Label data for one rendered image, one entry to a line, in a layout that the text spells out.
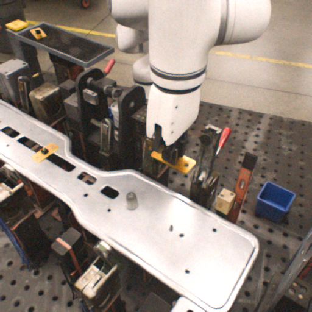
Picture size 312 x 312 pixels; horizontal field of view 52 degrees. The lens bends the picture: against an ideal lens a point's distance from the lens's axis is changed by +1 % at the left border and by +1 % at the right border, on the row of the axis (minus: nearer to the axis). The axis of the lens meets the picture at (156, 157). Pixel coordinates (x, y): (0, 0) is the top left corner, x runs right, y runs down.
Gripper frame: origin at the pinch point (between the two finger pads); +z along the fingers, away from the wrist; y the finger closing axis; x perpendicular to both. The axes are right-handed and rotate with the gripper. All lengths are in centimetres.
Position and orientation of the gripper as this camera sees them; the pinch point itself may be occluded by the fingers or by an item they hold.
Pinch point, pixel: (173, 150)
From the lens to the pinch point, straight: 59.0
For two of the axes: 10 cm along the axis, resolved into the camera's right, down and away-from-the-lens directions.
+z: 0.0, 6.9, 7.2
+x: 8.2, 4.1, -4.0
